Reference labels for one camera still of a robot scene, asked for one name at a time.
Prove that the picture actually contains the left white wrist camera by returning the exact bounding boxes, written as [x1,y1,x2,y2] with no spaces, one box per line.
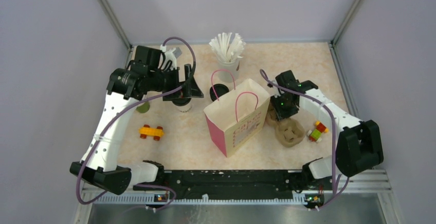
[160,45,182,70]

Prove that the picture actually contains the bundle of white straws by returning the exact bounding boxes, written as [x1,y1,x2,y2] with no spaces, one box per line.
[208,32,246,63]

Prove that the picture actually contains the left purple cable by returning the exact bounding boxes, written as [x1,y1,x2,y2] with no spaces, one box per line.
[75,36,197,213]

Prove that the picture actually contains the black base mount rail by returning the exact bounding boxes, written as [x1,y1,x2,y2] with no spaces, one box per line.
[133,170,332,200]

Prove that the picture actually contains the white paper cup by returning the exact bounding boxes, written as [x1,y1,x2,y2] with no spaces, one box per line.
[175,102,192,113]

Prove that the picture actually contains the stack of black lids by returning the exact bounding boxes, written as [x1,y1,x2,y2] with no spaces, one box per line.
[209,83,229,102]

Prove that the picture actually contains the green red toy block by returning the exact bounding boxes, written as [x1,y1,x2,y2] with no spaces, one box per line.
[307,121,330,143]

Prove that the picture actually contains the purple cable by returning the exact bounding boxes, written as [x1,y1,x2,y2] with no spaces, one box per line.
[75,36,197,213]
[259,68,351,210]

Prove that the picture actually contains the brown pulp cup carrier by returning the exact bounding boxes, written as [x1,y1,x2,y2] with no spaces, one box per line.
[265,102,305,147]

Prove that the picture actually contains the orange toy car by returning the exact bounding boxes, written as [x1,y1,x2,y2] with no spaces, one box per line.
[139,124,165,141]

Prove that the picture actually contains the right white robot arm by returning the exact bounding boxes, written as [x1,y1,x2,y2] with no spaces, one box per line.
[262,70,384,189]

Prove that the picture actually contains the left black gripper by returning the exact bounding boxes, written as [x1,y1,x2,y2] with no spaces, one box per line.
[148,63,203,101]

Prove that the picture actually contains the stack of paper cups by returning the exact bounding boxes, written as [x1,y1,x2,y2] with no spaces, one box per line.
[136,102,150,114]

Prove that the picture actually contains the black cup lid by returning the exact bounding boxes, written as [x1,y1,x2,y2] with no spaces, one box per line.
[172,98,191,106]

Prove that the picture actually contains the cream pink paper bag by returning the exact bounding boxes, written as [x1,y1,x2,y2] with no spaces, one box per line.
[203,79,270,158]

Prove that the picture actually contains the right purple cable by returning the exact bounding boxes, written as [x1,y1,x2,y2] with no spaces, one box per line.
[259,68,351,210]

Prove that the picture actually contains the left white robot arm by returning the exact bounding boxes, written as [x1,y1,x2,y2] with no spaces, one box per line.
[69,45,204,195]

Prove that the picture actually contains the white cup holding straws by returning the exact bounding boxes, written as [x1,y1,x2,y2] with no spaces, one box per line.
[218,59,240,83]

